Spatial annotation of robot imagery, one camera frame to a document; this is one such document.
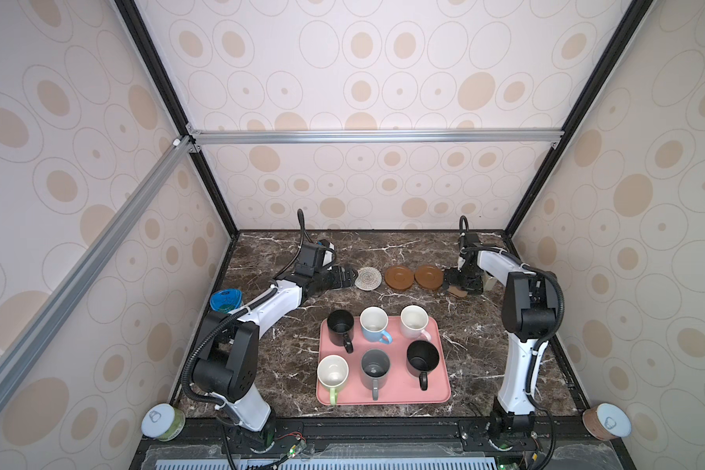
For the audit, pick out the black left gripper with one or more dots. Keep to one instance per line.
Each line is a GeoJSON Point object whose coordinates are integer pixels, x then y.
{"type": "Point", "coordinates": [347, 280]}

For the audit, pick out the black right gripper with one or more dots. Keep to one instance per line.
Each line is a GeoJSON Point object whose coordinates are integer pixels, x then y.
{"type": "Point", "coordinates": [452, 278]}

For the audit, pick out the brown paw shaped coaster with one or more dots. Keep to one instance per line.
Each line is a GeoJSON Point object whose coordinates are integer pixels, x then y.
{"type": "Point", "coordinates": [457, 292]}

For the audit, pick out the multicolour stitched white coaster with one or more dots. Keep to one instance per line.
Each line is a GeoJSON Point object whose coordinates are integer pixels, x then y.
{"type": "Point", "coordinates": [369, 279]}

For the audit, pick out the round brown wooden coaster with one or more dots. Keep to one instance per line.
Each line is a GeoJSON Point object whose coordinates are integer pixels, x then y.
{"type": "Point", "coordinates": [429, 277]}

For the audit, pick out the light blue mug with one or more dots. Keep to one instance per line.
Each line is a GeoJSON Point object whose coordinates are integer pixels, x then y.
{"type": "Point", "coordinates": [374, 322]}

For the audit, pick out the pink white mug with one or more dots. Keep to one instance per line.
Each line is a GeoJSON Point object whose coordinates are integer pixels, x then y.
{"type": "Point", "coordinates": [414, 323]}

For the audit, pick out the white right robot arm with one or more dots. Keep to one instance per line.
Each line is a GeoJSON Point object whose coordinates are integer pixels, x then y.
{"type": "Point", "coordinates": [532, 312]}

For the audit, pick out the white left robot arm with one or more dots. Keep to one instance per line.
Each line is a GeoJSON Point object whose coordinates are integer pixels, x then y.
{"type": "Point", "coordinates": [222, 368]}

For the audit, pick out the blue lidded white cup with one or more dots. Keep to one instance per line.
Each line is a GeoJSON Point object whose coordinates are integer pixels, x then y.
{"type": "Point", "coordinates": [226, 300]}

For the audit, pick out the black mug back left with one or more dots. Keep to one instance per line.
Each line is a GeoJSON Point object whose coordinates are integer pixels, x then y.
{"type": "Point", "coordinates": [340, 324]}

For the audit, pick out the black mug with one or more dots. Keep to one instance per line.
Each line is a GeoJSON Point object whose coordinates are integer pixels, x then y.
{"type": "Point", "coordinates": [340, 324]}
{"type": "Point", "coordinates": [422, 359]}

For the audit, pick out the black mug front right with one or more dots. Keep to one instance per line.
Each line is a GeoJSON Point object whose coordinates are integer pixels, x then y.
{"type": "Point", "coordinates": [422, 359]}

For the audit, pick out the grey mug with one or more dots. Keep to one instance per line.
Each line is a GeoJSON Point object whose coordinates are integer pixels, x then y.
{"type": "Point", "coordinates": [375, 366]}

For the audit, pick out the green white mug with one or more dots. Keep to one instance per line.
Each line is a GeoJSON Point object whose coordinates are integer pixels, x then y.
{"type": "Point", "coordinates": [332, 373]}

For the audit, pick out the pink tray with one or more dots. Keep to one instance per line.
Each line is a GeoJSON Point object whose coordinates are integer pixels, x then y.
{"type": "Point", "coordinates": [400, 387]}

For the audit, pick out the brown can white lid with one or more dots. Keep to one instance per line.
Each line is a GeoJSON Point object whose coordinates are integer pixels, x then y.
{"type": "Point", "coordinates": [607, 422]}

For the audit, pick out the aluminium back crossbar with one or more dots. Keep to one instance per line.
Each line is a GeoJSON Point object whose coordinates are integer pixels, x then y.
{"type": "Point", "coordinates": [379, 136]}

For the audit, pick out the green jar white lid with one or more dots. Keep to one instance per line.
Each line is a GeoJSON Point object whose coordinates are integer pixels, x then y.
{"type": "Point", "coordinates": [162, 422]}

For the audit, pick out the aluminium left side bar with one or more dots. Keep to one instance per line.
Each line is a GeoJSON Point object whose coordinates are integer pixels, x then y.
{"type": "Point", "coordinates": [23, 354]}

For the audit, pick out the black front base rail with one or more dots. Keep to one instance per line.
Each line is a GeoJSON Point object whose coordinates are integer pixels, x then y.
{"type": "Point", "coordinates": [382, 443]}

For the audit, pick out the black corner frame post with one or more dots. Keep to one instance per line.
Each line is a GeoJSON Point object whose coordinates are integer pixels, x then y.
{"type": "Point", "coordinates": [134, 23]}

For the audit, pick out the black right corner post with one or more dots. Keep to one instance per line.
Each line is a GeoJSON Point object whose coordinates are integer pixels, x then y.
{"type": "Point", "coordinates": [609, 59]}

